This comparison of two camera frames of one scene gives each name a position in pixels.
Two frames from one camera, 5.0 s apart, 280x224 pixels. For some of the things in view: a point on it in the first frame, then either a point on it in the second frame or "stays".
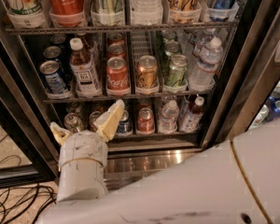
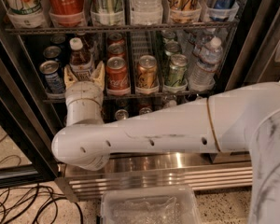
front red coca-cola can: x=117 y=77 stays
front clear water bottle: x=203 y=76 stays
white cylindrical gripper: x=82 y=147 to x=84 y=91
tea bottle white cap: x=77 y=44 stays
